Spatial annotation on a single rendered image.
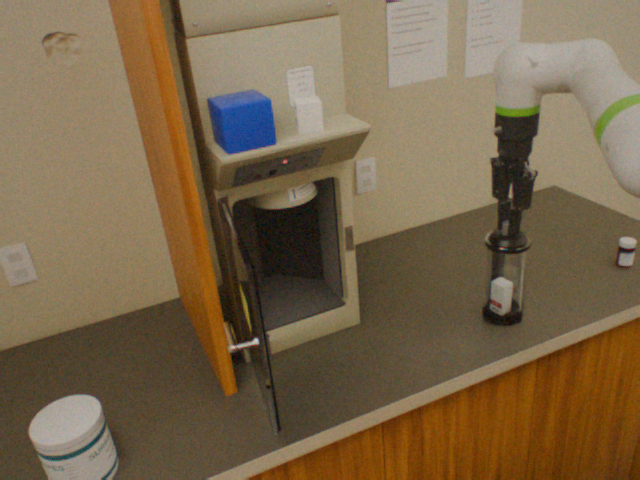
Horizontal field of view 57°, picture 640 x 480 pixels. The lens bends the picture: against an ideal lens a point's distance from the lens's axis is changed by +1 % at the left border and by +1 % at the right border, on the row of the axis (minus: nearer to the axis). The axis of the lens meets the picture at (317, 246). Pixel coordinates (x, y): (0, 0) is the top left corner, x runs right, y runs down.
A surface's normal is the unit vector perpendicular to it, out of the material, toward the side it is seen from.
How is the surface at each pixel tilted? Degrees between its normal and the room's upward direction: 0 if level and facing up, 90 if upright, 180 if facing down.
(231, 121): 90
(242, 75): 90
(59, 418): 0
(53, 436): 0
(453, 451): 90
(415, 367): 0
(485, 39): 90
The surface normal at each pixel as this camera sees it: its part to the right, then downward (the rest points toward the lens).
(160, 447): -0.09, -0.88
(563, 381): 0.41, 0.40
